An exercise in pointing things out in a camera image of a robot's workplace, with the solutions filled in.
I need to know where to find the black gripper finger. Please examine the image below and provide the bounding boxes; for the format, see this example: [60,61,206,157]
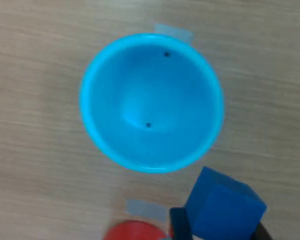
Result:
[169,207,195,240]
[249,221,275,240]

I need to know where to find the blue cube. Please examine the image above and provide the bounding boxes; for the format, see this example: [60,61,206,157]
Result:
[183,166,268,240]

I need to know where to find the blue tape piece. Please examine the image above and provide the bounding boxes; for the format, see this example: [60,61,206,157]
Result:
[153,23,194,46]
[125,198,167,222]

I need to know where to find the red plastic cup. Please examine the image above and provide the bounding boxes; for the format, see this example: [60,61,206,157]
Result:
[102,219,175,240]

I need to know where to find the blue plastic cup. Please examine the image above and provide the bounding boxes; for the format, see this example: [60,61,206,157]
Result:
[79,33,225,175]

